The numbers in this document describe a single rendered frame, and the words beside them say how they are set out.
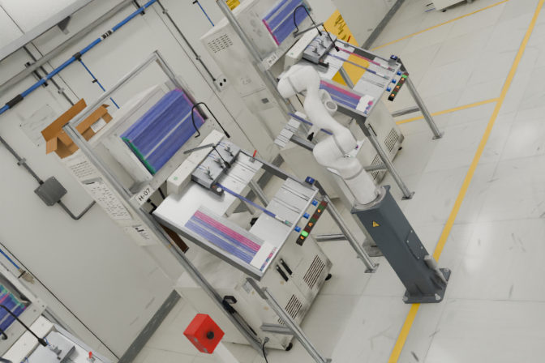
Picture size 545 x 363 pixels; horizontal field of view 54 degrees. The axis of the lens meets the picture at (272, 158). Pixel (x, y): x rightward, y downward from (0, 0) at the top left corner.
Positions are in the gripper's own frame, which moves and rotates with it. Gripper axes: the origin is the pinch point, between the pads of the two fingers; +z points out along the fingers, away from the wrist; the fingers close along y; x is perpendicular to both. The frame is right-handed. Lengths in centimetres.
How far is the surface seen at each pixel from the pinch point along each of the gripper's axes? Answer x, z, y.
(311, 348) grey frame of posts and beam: 67, 42, 98
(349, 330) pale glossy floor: 83, 45, 73
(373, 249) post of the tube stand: 78, 52, 6
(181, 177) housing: -49, 17, 67
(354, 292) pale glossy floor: 79, 53, 44
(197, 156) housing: -49, 16, 50
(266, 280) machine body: 26, 51, 73
